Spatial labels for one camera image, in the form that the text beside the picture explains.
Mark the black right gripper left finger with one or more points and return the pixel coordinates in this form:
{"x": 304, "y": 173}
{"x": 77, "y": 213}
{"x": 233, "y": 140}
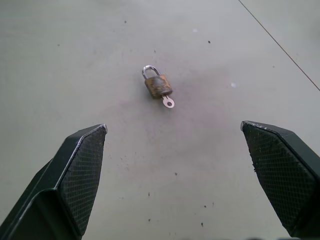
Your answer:
{"x": 62, "y": 185}

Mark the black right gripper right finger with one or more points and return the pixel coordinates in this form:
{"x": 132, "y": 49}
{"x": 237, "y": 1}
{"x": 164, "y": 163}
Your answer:
{"x": 285, "y": 175}

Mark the small silver key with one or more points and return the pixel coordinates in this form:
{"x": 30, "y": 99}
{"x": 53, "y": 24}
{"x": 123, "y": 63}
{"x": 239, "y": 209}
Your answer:
{"x": 168, "y": 102}

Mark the brass padlock with steel shackle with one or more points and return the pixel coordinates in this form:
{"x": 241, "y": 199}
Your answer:
{"x": 157, "y": 84}

